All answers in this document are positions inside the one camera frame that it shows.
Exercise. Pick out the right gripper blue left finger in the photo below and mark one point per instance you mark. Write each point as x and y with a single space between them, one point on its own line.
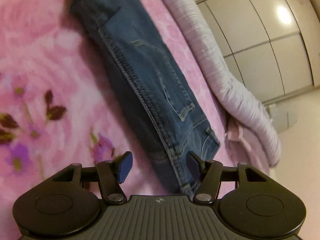
124 163

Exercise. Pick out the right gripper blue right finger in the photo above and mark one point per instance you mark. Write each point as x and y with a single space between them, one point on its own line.
196 166

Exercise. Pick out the blue denim jeans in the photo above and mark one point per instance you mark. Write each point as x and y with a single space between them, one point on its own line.
152 91

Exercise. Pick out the folded pink pillowcase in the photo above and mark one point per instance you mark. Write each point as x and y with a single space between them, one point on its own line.
244 146

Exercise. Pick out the white striped duvet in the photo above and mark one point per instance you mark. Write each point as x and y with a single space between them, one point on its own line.
237 100

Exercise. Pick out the pink rose blanket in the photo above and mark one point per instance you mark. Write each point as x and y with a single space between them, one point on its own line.
57 105

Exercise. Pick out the round glass side table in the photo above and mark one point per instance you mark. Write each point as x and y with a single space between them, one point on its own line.
282 117

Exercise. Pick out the white wardrobe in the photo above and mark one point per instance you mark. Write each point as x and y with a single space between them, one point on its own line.
270 46

